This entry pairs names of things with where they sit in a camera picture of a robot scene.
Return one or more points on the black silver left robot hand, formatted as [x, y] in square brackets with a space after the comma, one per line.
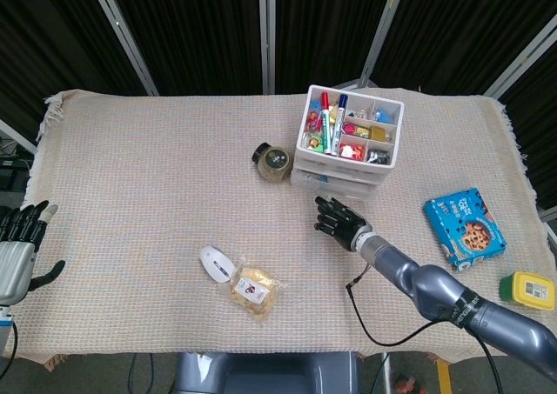
[15, 263]

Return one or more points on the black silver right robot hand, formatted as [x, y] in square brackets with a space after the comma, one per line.
[344, 224]

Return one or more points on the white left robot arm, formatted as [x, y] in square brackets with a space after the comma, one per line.
[3, 329]

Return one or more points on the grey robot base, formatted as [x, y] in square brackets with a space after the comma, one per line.
[261, 372]

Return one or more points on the blue object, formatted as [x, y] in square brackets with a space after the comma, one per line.
[465, 229]

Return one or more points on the black binder clip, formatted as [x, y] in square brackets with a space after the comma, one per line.
[378, 156]

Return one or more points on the glass jar with black lid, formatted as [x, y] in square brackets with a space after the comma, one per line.
[274, 163]

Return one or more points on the green labelled marker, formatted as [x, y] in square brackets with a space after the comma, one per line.
[327, 133]

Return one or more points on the gold padlock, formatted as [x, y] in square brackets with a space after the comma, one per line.
[380, 134]

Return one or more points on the blue capped marker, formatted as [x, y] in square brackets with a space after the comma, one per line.
[338, 124]

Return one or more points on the red candy wrapper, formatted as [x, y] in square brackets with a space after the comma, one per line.
[312, 122]

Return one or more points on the clear bag of yellow snacks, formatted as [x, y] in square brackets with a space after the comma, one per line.
[257, 296]

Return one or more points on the red capped marker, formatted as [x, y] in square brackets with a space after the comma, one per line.
[325, 99]

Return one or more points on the white computer mouse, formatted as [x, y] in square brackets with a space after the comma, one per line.
[213, 261]

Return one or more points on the beige woven tablecloth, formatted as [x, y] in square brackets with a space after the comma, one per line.
[152, 194]

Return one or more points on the yellow container with green lid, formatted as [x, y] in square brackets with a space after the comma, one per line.
[528, 289]

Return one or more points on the white plastic drawer organizer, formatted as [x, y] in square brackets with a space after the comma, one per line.
[339, 160]

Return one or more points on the white divider frame post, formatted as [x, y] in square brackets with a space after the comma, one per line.
[522, 59]
[267, 33]
[383, 28]
[17, 135]
[124, 37]

